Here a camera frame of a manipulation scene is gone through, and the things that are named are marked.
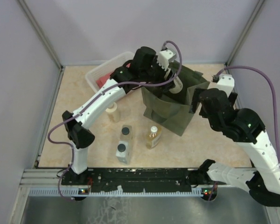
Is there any right aluminium frame post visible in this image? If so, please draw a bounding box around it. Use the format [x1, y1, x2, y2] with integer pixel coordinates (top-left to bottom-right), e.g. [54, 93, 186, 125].
[225, 0, 266, 66]

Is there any olive green canvas bag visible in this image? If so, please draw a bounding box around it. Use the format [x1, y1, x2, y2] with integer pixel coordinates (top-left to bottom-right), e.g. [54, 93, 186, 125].
[141, 66, 210, 136]

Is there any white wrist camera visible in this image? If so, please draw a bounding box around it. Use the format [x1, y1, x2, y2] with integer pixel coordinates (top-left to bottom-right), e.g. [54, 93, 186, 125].
[212, 74, 235, 96]
[157, 49, 176, 70]

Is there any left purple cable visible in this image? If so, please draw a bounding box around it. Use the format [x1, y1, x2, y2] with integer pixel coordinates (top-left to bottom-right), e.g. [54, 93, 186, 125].
[48, 41, 183, 201]

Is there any left aluminium frame post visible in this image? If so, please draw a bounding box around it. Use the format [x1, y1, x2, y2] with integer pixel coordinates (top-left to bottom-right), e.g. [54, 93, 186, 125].
[16, 0, 64, 70]

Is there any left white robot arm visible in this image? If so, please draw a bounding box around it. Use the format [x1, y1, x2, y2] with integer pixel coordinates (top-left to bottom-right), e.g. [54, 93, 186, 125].
[62, 46, 180, 185]

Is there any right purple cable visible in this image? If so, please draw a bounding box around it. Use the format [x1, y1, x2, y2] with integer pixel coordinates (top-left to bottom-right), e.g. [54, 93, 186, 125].
[212, 65, 280, 196]

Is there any purple cable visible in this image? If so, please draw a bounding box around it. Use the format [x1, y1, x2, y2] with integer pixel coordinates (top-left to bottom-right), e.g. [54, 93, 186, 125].
[212, 65, 280, 196]
[48, 41, 183, 201]

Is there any cream bottle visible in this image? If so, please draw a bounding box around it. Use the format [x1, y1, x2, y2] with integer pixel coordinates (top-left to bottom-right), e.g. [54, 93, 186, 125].
[105, 102, 120, 123]
[169, 77, 183, 94]

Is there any amber liquid bottle white cap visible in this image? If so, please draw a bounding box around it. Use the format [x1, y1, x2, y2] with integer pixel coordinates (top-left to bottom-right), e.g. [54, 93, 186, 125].
[146, 126, 162, 149]

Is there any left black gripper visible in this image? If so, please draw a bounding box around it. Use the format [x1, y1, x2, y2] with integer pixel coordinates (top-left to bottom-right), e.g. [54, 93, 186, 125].
[140, 56, 177, 92]

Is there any white plastic basket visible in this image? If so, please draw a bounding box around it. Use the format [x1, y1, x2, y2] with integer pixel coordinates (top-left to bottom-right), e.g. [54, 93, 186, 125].
[85, 51, 134, 93]

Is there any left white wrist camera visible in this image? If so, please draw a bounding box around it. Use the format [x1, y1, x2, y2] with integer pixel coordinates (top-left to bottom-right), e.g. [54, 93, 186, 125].
[157, 49, 176, 70]

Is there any aluminium frame post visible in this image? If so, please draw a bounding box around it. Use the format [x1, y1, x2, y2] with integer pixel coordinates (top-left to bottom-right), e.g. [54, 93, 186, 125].
[16, 0, 64, 70]
[225, 0, 266, 66]

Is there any clear square bottle front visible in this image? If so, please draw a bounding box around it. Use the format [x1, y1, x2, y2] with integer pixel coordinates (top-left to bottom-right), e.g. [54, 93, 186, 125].
[116, 140, 133, 165]

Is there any white slotted cable duct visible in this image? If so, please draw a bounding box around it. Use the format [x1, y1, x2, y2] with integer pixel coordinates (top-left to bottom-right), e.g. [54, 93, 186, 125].
[29, 186, 217, 198]

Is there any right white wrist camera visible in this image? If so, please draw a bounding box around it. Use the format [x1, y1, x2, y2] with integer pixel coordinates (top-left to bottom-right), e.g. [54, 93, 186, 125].
[212, 74, 235, 96]

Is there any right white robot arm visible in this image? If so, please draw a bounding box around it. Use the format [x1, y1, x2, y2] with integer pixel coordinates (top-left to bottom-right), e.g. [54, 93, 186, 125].
[190, 88, 280, 207]

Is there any red cloth in basket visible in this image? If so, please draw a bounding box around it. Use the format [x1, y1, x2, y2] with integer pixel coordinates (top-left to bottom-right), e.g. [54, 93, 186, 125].
[96, 67, 119, 89]

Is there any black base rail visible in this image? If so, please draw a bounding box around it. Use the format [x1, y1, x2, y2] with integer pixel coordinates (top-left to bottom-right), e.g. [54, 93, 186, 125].
[61, 168, 213, 193]

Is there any clear square bottle rear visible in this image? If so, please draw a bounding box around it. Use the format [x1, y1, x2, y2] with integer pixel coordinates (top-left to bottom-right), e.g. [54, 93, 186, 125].
[119, 125, 133, 141]

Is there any clear square bottle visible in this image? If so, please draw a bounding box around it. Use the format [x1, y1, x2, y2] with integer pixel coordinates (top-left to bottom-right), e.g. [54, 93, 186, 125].
[116, 140, 133, 165]
[119, 125, 133, 141]

